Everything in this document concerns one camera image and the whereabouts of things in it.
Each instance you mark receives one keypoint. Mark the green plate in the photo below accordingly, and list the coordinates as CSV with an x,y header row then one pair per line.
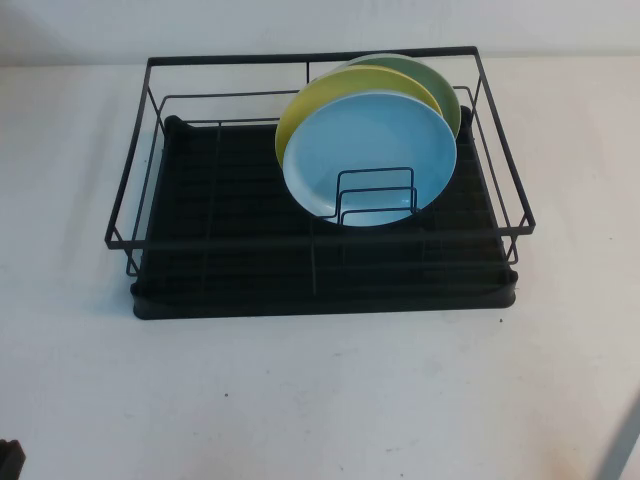
x,y
435,85

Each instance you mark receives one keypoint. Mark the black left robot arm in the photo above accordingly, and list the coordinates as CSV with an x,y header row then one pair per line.
x,y
10,462

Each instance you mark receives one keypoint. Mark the light blue plate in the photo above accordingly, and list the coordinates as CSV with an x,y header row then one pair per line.
x,y
370,135

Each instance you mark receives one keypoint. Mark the yellow plate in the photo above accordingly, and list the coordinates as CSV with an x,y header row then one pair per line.
x,y
310,105

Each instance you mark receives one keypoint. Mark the black plastic drip tray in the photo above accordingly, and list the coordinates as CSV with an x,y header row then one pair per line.
x,y
225,300

